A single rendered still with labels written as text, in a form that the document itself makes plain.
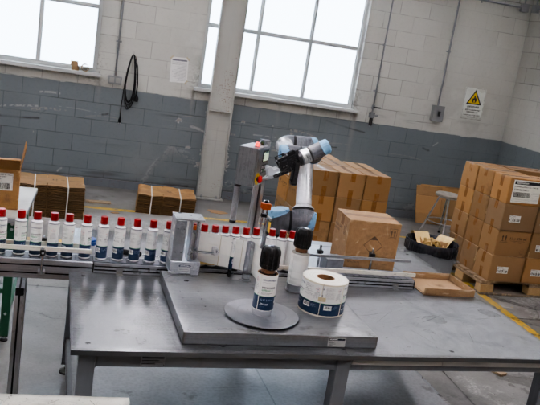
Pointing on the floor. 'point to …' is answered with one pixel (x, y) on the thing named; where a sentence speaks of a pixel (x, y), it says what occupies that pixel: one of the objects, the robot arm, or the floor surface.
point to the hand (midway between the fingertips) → (265, 178)
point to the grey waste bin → (437, 262)
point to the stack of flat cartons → (56, 194)
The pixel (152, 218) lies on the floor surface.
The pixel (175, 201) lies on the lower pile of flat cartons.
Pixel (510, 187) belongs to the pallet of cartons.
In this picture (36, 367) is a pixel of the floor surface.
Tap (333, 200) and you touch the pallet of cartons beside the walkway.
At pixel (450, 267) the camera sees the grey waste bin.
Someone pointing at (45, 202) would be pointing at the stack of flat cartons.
